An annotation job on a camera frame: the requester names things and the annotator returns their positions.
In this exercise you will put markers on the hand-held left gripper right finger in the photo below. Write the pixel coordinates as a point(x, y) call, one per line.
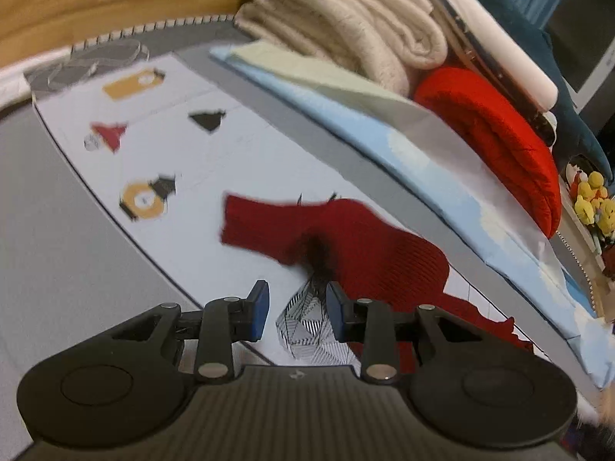
point(334, 314)

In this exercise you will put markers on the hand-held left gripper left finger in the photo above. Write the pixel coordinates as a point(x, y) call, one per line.
point(259, 309)

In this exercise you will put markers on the small dark red knit garment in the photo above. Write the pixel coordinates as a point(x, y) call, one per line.
point(384, 259)

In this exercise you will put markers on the light blue cloud-print duvet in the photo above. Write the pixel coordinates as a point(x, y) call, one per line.
point(432, 163)

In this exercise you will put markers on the grey white printed bed sheet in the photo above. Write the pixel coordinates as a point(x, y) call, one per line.
point(72, 249)

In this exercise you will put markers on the folded red knit blanket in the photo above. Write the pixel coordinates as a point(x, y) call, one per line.
point(490, 129)

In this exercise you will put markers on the cluster of yellow plush toys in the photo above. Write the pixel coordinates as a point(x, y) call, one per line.
point(593, 201)

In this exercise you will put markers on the folded beige blanket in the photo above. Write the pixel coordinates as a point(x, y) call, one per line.
point(346, 19)

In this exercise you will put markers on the white roll pillow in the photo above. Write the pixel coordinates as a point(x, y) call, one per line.
point(504, 48)

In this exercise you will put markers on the dark teal cloth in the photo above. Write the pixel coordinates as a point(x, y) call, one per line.
point(571, 105)

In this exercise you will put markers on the white-framed window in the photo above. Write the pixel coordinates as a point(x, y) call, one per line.
point(600, 72)

